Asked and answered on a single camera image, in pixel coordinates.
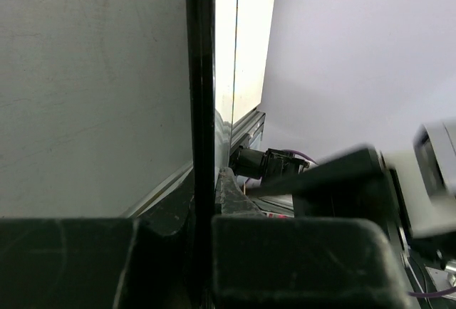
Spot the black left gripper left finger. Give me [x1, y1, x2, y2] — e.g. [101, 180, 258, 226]
[1, 177, 194, 308]

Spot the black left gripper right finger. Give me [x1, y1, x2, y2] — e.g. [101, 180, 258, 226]
[211, 168, 410, 308]

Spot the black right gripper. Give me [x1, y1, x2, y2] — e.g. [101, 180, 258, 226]
[247, 146, 410, 251]

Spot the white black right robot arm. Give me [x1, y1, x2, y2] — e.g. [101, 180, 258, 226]
[230, 145, 409, 251]

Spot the aluminium table frame rail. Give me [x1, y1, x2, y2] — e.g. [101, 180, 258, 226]
[122, 110, 294, 217]

